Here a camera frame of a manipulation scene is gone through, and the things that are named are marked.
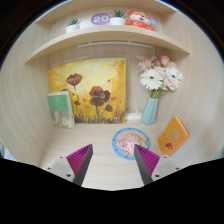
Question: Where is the green and beige book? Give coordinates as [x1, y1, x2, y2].
[46, 90, 76, 129]

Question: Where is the small plant in white pot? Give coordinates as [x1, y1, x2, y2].
[109, 9, 127, 27]
[65, 18, 82, 34]

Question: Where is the round blue cartoon mouse pad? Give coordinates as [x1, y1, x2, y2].
[111, 127, 151, 161]

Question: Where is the red lion plush toy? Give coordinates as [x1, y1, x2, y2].
[125, 9, 158, 32]

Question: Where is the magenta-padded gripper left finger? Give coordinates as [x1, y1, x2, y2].
[44, 143, 94, 187]

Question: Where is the pink computer mouse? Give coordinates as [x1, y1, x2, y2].
[115, 133, 143, 156]

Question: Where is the white light bar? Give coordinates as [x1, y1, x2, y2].
[77, 40, 155, 50]

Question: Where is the white power cable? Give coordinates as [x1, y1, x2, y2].
[124, 107, 142, 116]

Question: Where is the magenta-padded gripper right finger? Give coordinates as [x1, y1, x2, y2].
[133, 143, 183, 186]

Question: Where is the pink and white flower bouquet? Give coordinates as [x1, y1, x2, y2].
[137, 54, 184, 99]

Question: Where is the white power strip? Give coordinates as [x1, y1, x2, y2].
[124, 113, 143, 121]

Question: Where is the light wooden shelf board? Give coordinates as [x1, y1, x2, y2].
[24, 24, 191, 66]

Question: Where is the round purple number sign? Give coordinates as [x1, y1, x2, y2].
[90, 12, 112, 26]

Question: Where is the yellow poppy flower painting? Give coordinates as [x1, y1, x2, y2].
[47, 57, 128, 125]

